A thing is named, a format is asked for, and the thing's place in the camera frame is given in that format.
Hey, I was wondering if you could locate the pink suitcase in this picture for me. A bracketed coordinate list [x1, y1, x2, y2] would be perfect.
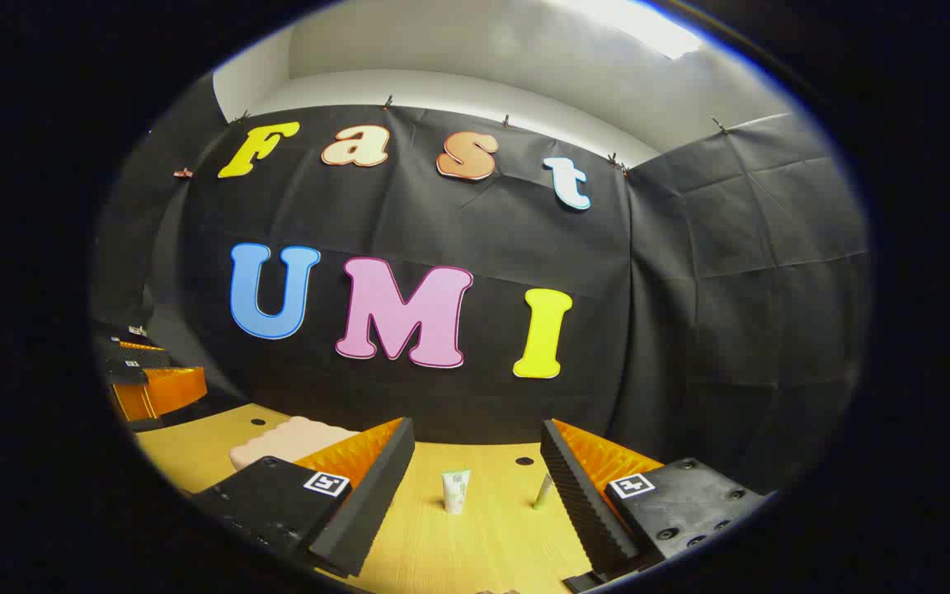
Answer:
[229, 416, 360, 473]

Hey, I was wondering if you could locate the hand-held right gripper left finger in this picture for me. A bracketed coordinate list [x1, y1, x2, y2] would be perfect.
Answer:
[192, 417, 416, 578]

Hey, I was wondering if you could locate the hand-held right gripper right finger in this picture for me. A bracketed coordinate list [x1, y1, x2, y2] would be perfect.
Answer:
[540, 417, 775, 594]

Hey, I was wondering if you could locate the white cream tube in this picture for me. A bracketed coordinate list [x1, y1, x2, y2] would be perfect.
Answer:
[442, 469, 472, 516]

